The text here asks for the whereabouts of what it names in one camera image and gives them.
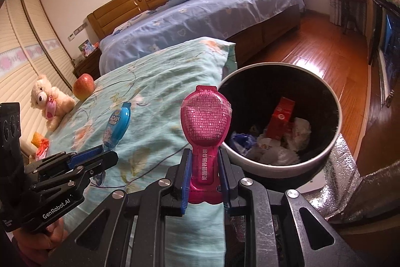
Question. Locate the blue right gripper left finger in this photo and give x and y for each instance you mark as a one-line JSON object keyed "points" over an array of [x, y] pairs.
{"points": [[80, 158]]}

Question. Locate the red apple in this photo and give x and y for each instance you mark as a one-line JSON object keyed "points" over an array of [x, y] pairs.
{"points": [[83, 87]]}

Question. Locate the wooden nightstand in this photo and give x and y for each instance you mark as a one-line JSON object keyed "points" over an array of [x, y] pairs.
{"points": [[90, 65]]}

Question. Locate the blue bed sheet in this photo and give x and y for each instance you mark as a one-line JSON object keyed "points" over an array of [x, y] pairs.
{"points": [[165, 27]]}

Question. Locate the cream sliding wardrobe doors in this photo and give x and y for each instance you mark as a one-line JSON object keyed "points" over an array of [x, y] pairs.
{"points": [[29, 48]]}

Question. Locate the framed photo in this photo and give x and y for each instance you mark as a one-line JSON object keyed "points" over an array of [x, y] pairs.
{"points": [[86, 48]]}

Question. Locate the red white carton box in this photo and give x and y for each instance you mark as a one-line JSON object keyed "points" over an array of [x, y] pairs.
{"points": [[280, 120]]}

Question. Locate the orange foam net on floor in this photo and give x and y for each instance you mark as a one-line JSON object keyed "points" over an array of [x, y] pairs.
{"points": [[39, 141]]}

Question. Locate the wooden headboard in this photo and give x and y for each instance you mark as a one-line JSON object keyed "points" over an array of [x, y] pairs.
{"points": [[106, 18]]}

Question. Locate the blue blister package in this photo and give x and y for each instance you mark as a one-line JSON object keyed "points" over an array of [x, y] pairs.
{"points": [[117, 125]]}

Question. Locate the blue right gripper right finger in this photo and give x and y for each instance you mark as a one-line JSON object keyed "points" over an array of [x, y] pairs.
{"points": [[224, 167]]}

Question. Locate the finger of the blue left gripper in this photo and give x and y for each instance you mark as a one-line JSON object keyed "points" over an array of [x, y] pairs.
{"points": [[185, 172]]}

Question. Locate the white round trash bin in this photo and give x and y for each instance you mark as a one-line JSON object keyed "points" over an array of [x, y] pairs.
{"points": [[254, 92]]}

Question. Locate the television screen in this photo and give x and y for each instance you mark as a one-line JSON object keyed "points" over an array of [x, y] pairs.
{"points": [[385, 48]]}

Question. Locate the foil snack wrapper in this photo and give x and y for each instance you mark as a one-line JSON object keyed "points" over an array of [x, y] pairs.
{"points": [[243, 144]]}

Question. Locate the person's left hand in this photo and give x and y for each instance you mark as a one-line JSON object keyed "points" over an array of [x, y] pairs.
{"points": [[35, 248]]}

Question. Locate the teal floral blanket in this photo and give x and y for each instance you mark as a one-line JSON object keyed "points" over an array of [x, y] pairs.
{"points": [[155, 87]]}

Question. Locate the white red plastic bag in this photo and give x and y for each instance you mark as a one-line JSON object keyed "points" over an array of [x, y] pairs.
{"points": [[298, 137]]}

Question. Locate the cream teddy bear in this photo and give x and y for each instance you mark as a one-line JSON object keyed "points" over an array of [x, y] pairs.
{"points": [[51, 101]]}

